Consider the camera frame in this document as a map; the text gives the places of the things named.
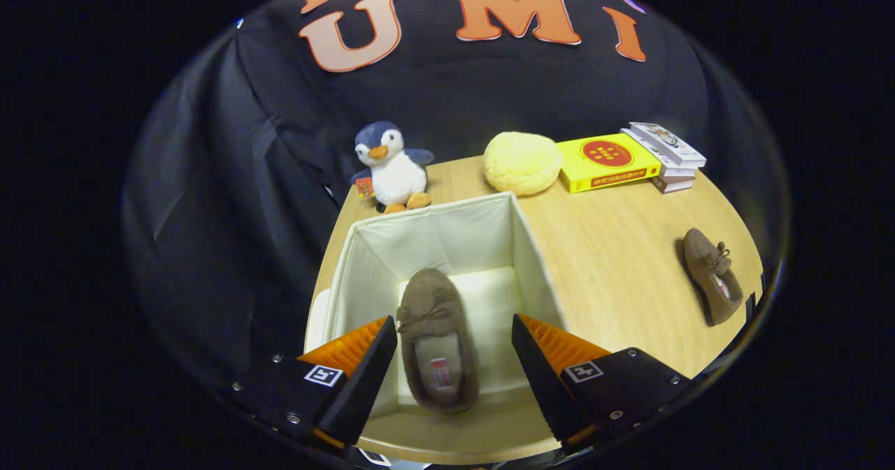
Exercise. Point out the penguin plush toy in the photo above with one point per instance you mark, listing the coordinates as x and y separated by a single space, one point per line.
395 173

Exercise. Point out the yellow round plush cushion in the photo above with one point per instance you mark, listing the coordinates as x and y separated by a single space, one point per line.
521 162

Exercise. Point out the beige fabric storage box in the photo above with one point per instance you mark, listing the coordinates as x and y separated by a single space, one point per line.
433 239

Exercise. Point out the brown shoe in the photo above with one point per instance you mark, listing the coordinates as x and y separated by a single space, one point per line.
430 295
706 267

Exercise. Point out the black backdrop cloth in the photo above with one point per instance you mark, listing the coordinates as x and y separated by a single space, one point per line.
454 92

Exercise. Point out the yellow book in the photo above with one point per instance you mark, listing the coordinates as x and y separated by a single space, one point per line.
605 162

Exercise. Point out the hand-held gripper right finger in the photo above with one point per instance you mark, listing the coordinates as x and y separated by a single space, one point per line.
549 386

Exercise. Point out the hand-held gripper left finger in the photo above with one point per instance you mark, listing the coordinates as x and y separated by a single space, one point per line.
363 386

